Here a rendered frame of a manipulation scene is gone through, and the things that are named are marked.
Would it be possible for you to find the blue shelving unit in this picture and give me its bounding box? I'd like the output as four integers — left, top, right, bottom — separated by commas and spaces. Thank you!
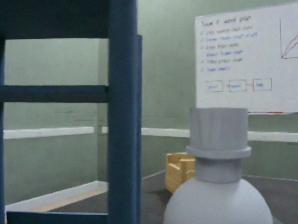
0, 0, 143, 224

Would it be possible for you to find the grey bottle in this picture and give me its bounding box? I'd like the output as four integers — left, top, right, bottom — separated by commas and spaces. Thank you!
163, 108, 273, 224

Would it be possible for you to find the small wooden crate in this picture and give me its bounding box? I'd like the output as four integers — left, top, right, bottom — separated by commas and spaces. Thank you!
166, 153, 195, 193

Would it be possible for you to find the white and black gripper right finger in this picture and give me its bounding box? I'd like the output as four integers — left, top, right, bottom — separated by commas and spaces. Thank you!
271, 214, 283, 224

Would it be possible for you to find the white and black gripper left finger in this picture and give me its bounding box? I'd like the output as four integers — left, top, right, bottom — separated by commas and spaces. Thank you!
148, 214, 162, 224

